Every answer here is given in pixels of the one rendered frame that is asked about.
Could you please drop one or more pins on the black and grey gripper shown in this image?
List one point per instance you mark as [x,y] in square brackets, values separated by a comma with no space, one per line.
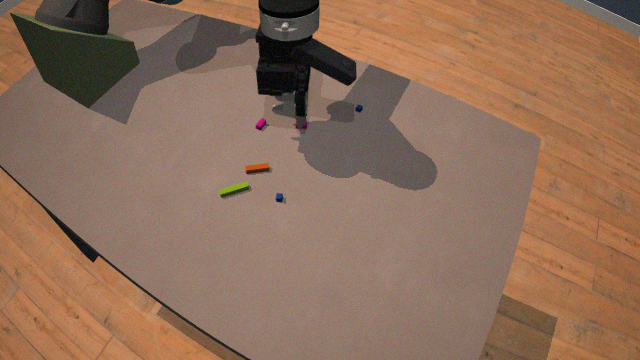
[282,74]

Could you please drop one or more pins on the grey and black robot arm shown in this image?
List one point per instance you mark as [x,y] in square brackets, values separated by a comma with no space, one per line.
[283,20]

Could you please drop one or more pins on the orange rod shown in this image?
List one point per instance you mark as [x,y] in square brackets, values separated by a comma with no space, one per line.
[257,168]

